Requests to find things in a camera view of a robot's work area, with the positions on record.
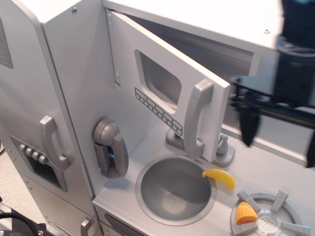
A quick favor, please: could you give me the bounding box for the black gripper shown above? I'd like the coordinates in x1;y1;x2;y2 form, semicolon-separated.
230;35;315;168

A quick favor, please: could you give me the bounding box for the grey microwave door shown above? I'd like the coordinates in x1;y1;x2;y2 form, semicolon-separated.
107;10;230;161

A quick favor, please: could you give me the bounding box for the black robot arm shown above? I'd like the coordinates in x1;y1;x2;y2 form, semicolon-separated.
229;0;315;147

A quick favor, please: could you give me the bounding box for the silver toy faucet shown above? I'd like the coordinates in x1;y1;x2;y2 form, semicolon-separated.
166;129;235;168

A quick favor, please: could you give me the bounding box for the yellow toy banana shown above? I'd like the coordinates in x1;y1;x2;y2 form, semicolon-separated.
202;169;235;189

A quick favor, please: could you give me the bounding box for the silver stove burner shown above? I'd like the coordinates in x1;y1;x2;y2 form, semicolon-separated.
230;190;311;236

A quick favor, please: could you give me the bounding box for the yellow toy corn cob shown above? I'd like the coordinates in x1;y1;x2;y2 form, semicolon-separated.
236;202;258;225

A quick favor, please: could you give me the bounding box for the silver round sink bowl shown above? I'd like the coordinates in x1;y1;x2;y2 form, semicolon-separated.
135;154;217;226

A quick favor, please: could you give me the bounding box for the grey toy kitchen cabinet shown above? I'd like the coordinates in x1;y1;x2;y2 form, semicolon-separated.
0;0;315;236

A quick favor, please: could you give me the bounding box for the silver toy telephone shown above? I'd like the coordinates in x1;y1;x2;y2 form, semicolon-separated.
93;118;128;179

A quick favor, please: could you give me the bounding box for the grey oven vent panel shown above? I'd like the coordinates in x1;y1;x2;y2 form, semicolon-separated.
104;214;145;236

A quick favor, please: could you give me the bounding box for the grey ice dispenser panel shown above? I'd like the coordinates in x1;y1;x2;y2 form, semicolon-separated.
10;136;67;192

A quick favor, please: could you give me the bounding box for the black base with screw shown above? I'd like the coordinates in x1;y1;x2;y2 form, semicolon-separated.
0;198;54;236

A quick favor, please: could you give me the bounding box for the grey fridge label plate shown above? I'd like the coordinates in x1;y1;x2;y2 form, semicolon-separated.
0;20;13;69

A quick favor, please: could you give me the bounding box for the silver lower door handle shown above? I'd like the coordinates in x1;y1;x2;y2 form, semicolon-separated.
80;217;95;236

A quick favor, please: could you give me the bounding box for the silver fridge door handle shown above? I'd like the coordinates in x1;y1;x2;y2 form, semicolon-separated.
39;115;70;172

